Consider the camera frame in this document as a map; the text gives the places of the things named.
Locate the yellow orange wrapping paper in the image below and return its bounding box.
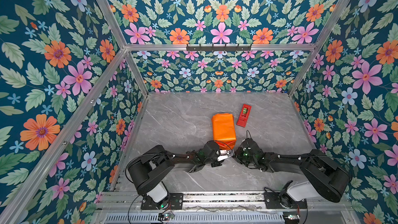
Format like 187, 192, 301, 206
211, 113, 236, 143

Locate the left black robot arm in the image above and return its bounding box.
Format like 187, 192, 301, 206
125, 141, 223, 209

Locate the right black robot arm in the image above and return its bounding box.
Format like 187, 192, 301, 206
234, 138, 352, 203

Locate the red tape dispenser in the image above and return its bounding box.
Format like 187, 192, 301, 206
236, 104, 251, 127

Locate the right small circuit board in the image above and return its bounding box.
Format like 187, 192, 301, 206
283, 214, 300, 224

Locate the small circuit board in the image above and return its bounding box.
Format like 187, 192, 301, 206
158, 213, 175, 222
283, 214, 300, 224

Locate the left small circuit board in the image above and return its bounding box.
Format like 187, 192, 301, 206
158, 213, 175, 222

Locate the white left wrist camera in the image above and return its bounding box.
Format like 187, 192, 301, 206
217, 149, 234, 162

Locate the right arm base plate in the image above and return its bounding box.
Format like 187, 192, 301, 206
263, 180, 308, 209

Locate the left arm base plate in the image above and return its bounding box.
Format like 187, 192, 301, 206
141, 193, 184, 210

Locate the black hook rail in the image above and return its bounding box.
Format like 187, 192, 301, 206
186, 44, 252, 52

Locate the aluminium mounting rail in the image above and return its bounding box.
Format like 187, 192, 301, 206
96, 190, 354, 213

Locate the white slotted cable duct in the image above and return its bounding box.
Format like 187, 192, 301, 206
103, 212, 284, 224

